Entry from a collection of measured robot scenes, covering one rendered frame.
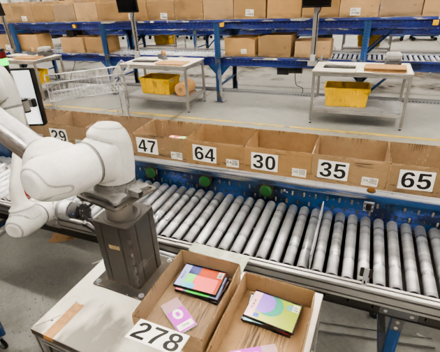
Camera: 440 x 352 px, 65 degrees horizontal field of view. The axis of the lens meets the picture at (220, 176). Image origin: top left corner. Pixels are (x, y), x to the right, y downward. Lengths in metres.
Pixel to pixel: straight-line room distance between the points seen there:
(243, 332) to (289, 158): 1.01
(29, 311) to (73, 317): 1.26
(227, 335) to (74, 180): 0.76
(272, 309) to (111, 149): 0.83
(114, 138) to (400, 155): 1.62
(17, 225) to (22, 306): 1.32
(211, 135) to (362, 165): 1.02
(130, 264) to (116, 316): 0.20
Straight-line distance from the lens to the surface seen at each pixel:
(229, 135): 2.37
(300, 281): 1.65
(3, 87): 1.71
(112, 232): 1.44
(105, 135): 1.26
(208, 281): 1.50
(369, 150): 2.24
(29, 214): 1.66
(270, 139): 2.29
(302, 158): 1.98
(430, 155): 2.27
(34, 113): 2.13
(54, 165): 1.16
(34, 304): 2.86
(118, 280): 1.62
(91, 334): 1.50
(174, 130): 2.54
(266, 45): 6.31
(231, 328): 1.40
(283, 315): 1.39
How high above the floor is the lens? 1.86
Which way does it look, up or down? 28 degrees down
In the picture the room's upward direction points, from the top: 3 degrees counter-clockwise
